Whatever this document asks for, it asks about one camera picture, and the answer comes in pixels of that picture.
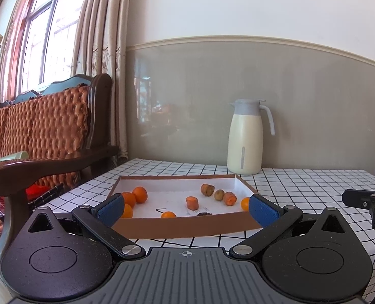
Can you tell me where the black folded item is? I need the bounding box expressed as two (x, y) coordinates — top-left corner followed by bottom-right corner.
(29, 183), (64, 210)

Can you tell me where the shallow brown cardboard box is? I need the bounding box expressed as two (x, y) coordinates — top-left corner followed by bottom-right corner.
(106, 174), (264, 239)

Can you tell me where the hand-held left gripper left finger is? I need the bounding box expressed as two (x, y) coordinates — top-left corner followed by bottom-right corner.
(18, 193), (147, 259)

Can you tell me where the wooden sofa with woven cushion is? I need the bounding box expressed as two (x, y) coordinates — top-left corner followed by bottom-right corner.
(0, 73), (120, 260)

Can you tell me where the beige curtain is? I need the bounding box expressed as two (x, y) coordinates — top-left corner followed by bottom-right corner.
(0, 0), (132, 165)

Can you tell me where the cream thermos jug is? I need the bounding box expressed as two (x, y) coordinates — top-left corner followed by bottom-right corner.
(227, 99), (276, 175)

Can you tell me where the red cloth item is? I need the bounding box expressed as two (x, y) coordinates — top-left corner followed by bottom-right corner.
(25, 184), (50, 198)

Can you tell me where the window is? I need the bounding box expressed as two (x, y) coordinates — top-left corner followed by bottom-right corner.
(16, 0), (94, 96)

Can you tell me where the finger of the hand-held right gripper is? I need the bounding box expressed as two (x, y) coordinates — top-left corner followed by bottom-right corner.
(342, 189), (375, 229)

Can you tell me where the pale green object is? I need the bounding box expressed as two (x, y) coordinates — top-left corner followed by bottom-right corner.
(0, 151), (29, 165)

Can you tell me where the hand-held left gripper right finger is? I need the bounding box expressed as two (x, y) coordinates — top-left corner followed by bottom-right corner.
(228, 194), (354, 259)

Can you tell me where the checkered white tablecloth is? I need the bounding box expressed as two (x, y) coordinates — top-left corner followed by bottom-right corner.
(45, 158), (375, 292)

